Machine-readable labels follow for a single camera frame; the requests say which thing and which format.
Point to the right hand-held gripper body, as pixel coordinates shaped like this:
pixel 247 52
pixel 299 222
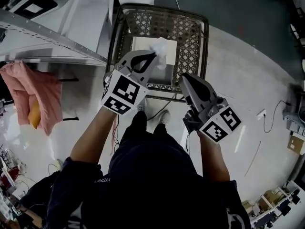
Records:
pixel 219 124

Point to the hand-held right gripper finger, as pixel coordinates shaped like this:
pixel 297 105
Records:
pixel 207 89
pixel 189 96

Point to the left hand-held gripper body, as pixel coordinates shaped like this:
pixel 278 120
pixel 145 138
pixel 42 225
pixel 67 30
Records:
pixel 124 90

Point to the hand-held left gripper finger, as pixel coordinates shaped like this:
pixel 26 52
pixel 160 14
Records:
pixel 133 55
pixel 147 73

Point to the white cloth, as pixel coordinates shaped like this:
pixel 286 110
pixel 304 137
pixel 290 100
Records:
pixel 160 48

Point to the person's right forearm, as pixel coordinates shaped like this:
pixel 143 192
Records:
pixel 212 159

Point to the person's left forearm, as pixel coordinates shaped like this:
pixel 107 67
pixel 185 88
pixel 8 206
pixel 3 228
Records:
pixel 95 137

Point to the flat cardboard box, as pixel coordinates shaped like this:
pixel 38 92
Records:
pixel 295 145

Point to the person's left white shoe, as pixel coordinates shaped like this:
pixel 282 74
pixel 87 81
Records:
pixel 141 105

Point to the person's white shoe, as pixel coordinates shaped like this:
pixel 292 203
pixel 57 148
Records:
pixel 141 105
pixel 163 117

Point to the person's right white shoe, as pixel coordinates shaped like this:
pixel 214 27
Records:
pixel 163 117

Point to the white floor socket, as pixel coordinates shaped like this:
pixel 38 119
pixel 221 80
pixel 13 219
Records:
pixel 261 114

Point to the person's dark trousers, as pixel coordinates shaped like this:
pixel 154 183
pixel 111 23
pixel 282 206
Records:
pixel 140 132

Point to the brown wicker table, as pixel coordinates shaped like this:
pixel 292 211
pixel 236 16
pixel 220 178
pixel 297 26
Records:
pixel 188 32

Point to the white metal shelf rack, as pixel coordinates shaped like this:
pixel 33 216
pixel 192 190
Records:
pixel 59 32

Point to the pink quilted jacket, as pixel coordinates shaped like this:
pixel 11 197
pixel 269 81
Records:
pixel 35 85

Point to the person's navy shirt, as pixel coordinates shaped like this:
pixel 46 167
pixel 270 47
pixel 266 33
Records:
pixel 152 192

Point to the white shelf with cardboard boxes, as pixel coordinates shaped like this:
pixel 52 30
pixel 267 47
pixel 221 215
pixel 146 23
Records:
pixel 271 204

